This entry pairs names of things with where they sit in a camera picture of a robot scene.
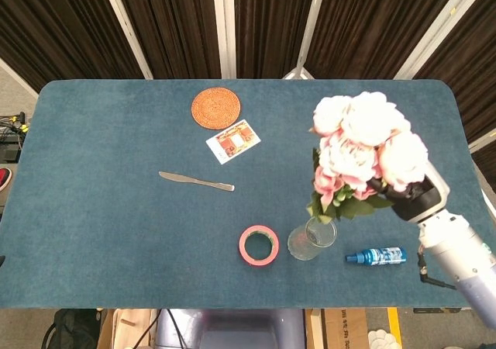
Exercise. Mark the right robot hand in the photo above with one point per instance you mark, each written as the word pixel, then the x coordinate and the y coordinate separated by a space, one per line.
pixel 422 197

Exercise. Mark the pink artificial flower bouquet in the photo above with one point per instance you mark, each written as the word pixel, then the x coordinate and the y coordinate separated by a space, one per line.
pixel 360 132

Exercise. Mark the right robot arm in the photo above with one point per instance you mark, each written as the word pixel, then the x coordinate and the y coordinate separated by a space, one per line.
pixel 461 248

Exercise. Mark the textured clear glass vase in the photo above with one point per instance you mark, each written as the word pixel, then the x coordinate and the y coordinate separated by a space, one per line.
pixel 310 248

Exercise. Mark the blue spray bottle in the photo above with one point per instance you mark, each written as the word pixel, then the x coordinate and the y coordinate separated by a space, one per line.
pixel 379 256

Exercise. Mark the dark brown curtain panel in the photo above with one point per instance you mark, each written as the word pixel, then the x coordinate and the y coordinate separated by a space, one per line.
pixel 372 27
pixel 58 27
pixel 271 23
pixel 174 27
pixel 469 73

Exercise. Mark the brown cardboard box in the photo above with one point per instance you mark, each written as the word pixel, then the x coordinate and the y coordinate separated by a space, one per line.
pixel 345 329

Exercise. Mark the red tape roll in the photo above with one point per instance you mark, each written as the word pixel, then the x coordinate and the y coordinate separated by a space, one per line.
pixel 244 248

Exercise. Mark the red and white card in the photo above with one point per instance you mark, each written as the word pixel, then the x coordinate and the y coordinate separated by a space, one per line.
pixel 232 141

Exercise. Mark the round woven rattan coaster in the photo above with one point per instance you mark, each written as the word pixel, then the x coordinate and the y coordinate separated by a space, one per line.
pixel 215 108

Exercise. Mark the silver table knife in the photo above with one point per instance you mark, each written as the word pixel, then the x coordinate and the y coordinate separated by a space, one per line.
pixel 193 180

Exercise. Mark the grey robot torso base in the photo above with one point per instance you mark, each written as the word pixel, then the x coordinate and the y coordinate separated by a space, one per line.
pixel 232 329

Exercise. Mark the blue velvet tablecloth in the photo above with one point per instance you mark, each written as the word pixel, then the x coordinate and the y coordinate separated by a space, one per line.
pixel 116 229

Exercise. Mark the light wooden board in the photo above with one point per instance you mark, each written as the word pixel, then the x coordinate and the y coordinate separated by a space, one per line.
pixel 128 327

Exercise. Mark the black bag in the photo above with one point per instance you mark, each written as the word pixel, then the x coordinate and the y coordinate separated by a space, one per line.
pixel 69 329

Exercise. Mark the red shoe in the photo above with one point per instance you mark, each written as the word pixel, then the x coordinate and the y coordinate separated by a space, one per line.
pixel 4 178

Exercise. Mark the white partition post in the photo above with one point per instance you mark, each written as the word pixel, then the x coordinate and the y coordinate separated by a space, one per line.
pixel 128 27
pixel 225 27
pixel 310 27
pixel 434 31

